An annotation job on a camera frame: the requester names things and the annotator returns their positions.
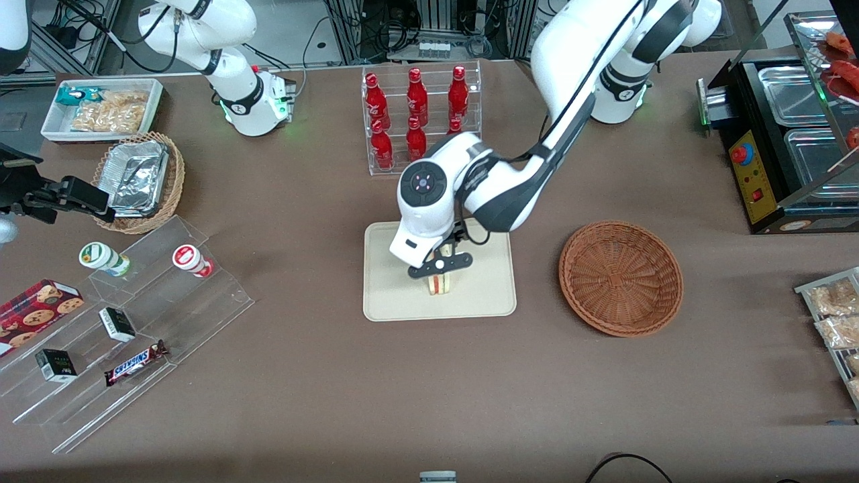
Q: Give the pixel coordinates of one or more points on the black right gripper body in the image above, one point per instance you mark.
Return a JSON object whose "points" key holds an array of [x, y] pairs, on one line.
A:
{"points": [[19, 190]]}

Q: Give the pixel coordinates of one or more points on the triangle sandwich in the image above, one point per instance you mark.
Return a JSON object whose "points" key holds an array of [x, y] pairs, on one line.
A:
{"points": [[440, 284]]}

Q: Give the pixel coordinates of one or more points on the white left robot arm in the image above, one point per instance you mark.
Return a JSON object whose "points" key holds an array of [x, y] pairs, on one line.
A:
{"points": [[510, 188]]}

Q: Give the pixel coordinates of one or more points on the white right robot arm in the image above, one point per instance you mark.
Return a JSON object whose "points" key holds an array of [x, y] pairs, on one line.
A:
{"points": [[235, 100]]}

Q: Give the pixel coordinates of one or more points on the beige plastic tray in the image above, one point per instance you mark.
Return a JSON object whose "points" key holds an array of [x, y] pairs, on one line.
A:
{"points": [[483, 288]]}

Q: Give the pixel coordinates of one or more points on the light wicker basket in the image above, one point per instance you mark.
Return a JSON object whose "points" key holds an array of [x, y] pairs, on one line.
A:
{"points": [[176, 174]]}

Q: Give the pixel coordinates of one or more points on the brown wicker basket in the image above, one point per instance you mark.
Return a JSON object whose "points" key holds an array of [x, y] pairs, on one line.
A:
{"points": [[621, 278]]}

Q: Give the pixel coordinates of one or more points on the grey snack tray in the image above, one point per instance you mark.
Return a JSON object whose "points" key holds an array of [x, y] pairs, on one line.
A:
{"points": [[839, 362]]}

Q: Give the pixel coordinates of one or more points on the foil food container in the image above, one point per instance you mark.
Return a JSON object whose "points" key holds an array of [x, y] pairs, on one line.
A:
{"points": [[137, 178]]}

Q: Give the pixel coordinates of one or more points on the green lid cup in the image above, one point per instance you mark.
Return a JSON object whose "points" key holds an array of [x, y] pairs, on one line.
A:
{"points": [[100, 257]]}

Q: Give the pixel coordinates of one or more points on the white rectangular bin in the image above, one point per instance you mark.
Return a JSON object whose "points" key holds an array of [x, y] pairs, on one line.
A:
{"points": [[57, 127]]}

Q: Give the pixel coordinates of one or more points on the clear bag of chips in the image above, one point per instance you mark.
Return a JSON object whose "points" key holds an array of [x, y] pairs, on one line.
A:
{"points": [[114, 113]]}

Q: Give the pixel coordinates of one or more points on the clear acrylic bottle rack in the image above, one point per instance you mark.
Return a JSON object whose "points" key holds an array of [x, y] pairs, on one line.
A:
{"points": [[396, 168]]}

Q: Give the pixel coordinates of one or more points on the teal snack packet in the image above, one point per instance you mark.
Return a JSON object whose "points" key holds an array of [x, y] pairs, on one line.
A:
{"points": [[72, 95]]}

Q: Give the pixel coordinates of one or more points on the red drink bottle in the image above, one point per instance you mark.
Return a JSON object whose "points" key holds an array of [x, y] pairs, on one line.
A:
{"points": [[376, 100], [417, 97], [455, 126], [416, 142], [458, 94], [382, 147]]}

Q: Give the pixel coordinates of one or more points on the red cookie box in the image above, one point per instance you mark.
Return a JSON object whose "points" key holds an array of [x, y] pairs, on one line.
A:
{"points": [[37, 312]]}

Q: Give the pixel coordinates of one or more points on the red lid cup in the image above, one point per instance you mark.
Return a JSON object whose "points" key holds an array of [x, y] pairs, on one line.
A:
{"points": [[189, 258]]}

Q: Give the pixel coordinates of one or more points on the small black box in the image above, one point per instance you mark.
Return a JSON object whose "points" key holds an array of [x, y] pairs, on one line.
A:
{"points": [[117, 324], [56, 365]]}

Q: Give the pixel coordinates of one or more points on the clear acrylic stepped display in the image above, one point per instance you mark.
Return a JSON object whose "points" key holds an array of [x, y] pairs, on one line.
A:
{"points": [[174, 322]]}

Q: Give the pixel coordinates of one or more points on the Snickers chocolate bar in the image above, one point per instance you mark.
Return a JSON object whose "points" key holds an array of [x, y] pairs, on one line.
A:
{"points": [[134, 363]]}

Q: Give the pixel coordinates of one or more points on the black food warmer appliance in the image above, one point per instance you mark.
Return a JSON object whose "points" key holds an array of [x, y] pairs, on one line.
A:
{"points": [[755, 181]]}

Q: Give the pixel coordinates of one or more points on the clear bag of snacks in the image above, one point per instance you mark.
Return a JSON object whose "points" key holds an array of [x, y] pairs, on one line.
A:
{"points": [[840, 332], [835, 296]]}

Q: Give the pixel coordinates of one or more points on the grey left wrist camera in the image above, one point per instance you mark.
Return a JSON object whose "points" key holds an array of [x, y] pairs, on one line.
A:
{"points": [[439, 264]]}

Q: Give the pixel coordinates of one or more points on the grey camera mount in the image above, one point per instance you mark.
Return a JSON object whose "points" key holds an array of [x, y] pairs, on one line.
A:
{"points": [[437, 477]]}

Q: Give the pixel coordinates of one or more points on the aluminium frame rack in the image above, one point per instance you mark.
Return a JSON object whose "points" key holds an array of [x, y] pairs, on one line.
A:
{"points": [[436, 20]]}

